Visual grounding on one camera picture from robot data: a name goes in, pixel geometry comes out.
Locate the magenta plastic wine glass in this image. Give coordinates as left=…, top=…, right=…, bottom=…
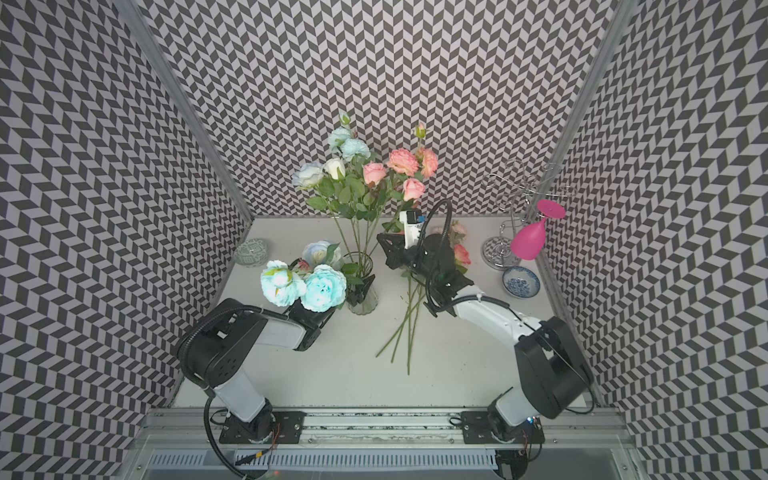
left=510, top=199, right=566, bottom=260

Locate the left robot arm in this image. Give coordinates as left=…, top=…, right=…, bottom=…
left=176, top=266, right=369, bottom=424

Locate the white blue rose stem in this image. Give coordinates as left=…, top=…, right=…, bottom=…
left=291, top=110, right=384, bottom=263

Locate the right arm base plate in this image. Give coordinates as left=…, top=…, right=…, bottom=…
left=449, top=410, right=545, bottom=445

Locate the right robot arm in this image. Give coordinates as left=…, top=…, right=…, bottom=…
left=377, top=233, right=593, bottom=427

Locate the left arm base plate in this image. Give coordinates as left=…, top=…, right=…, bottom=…
left=219, top=410, right=306, bottom=446

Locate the metal wire glass rack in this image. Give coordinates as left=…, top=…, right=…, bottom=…
left=481, top=167, right=576, bottom=271

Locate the pink rose stem tall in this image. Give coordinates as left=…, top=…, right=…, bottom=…
left=362, top=122, right=439, bottom=222

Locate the small pink bud stem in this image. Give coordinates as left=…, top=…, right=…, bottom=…
left=390, top=273, right=426, bottom=374

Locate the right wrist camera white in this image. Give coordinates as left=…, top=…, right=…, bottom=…
left=399, top=209, right=426, bottom=249

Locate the clear glass vase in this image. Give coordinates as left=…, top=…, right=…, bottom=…
left=341, top=251, right=378, bottom=316

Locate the teal peony flower stem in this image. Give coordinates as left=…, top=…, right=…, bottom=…
left=260, top=240, right=346, bottom=307

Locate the aluminium front rail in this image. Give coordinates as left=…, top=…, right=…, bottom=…
left=128, top=406, right=637, bottom=451

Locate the blue white ceramic bowl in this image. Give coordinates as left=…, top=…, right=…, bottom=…
left=502, top=266, right=541, bottom=299

